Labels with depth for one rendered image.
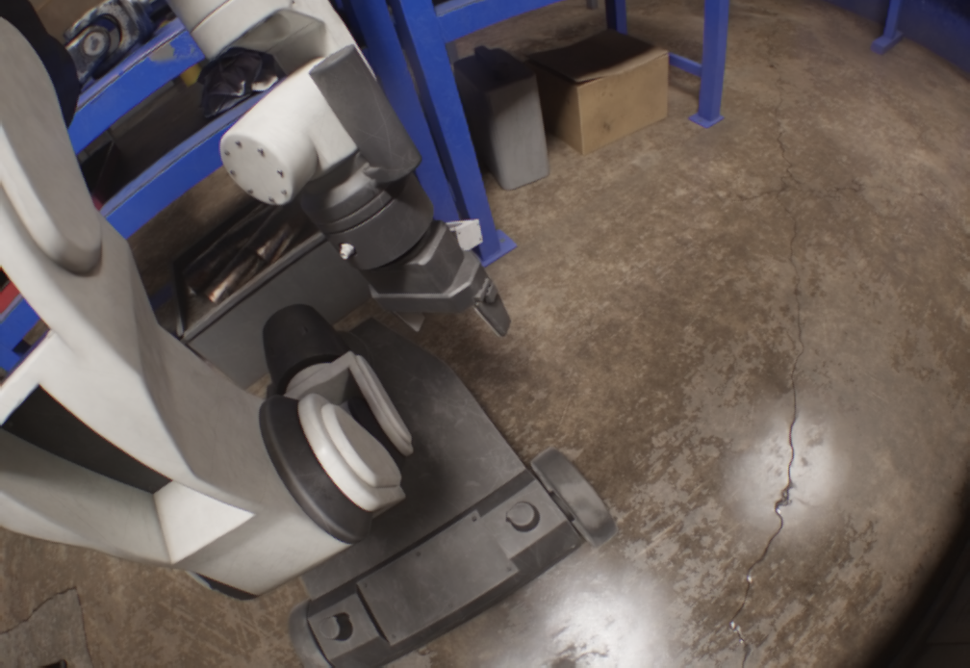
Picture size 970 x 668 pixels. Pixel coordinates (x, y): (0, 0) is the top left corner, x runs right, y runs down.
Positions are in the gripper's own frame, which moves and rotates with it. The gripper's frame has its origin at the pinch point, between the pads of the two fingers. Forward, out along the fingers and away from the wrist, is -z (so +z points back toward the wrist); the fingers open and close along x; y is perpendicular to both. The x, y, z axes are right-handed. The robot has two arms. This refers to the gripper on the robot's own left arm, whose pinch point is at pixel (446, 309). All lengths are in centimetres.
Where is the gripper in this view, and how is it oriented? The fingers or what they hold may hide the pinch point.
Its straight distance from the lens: 45.4
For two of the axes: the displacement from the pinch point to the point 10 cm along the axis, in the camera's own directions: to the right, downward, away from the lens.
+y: 3.2, -7.9, 5.2
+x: 8.6, 0.1, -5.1
